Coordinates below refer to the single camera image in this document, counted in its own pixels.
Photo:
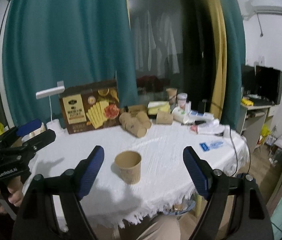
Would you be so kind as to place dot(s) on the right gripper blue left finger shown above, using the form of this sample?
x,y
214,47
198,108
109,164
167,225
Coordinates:
x,y
37,217

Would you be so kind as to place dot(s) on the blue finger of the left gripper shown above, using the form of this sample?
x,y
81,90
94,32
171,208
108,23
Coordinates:
x,y
29,148
15,133

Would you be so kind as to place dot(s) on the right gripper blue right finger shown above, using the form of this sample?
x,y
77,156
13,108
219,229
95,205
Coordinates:
x,y
249,218

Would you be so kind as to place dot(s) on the brown patterned paper cup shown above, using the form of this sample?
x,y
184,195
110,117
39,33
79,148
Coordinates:
x,y
129,165

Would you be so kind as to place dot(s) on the white desk lamp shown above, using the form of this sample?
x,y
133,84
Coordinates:
x,y
53,123

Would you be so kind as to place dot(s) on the brown cracker box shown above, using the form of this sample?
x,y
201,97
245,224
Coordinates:
x,y
90,107

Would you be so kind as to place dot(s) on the beige trousers leg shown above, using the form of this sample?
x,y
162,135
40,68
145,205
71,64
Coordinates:
x,y
159,227

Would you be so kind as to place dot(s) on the white tube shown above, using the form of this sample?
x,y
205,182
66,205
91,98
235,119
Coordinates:
x,y
211,130

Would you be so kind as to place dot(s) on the white textured tablecloth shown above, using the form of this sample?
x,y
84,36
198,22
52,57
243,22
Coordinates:
x,y
164,179

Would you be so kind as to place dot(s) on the teal curtain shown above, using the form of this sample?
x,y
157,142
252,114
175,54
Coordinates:
x,y
74,41

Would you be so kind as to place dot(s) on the yellow curtain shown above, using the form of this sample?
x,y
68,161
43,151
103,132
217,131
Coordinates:
x,y
219,34

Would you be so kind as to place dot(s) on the white paper cup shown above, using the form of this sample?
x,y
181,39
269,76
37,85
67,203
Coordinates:
x,y
182,117

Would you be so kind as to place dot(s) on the yellow tissue pack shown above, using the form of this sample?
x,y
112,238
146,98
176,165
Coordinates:
x,y
156,106

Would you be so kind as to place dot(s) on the black monitor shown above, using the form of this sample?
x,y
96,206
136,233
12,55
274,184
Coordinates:
x,y
262,85

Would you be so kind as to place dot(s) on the upright brown paper cup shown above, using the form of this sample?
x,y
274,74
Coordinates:
x,y
164,118

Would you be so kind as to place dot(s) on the white plastic jar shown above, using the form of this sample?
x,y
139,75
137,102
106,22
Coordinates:
x,y
182,100

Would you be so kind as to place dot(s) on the white air conditioner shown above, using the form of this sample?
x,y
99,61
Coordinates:
x,y
268,10

